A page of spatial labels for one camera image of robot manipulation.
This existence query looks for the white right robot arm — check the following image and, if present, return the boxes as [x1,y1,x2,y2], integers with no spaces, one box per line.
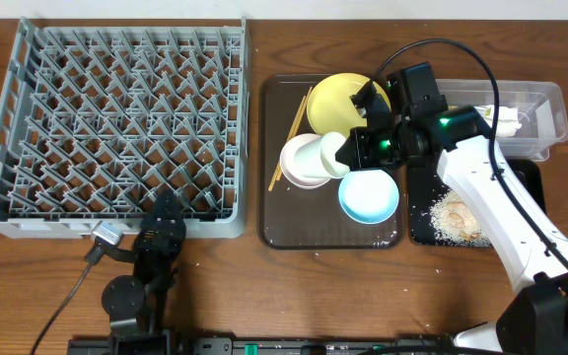
[336,63,568,354]

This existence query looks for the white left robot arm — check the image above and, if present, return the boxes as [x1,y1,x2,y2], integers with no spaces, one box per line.
[102,190,186,335]

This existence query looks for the clear plastic waste bin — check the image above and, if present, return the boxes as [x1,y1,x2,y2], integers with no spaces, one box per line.
[437,79,568,162]

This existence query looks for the pale green cup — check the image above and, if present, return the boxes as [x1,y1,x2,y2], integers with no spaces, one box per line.
[293,132,350,178]

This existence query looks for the grey plastic dishwasher rack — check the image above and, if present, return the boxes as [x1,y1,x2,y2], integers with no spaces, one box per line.
[0,19,250,239]

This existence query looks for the crumpled wrapper and tissue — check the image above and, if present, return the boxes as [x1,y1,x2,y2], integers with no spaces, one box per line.
[475,105,522,138]

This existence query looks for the dark brown serving tray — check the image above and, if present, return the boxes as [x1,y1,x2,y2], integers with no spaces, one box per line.
[258,74,407,250]

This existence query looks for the light blue bowl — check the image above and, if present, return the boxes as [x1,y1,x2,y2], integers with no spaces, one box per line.
[338,170,399,225]

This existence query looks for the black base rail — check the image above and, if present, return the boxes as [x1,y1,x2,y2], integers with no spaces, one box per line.
[66,335,485,355]

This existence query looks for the pile of rice waste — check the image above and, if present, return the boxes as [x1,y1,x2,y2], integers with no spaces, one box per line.
[423,190,491,248]

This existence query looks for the wooden chopstick right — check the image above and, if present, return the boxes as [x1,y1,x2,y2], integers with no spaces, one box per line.
[269,86,314,191]

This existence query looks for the yellow plate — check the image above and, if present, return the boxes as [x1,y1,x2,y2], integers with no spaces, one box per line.
[307,73,369,139]

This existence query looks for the black waste tray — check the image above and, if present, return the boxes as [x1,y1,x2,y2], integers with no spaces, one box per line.
[407,159,546,248]

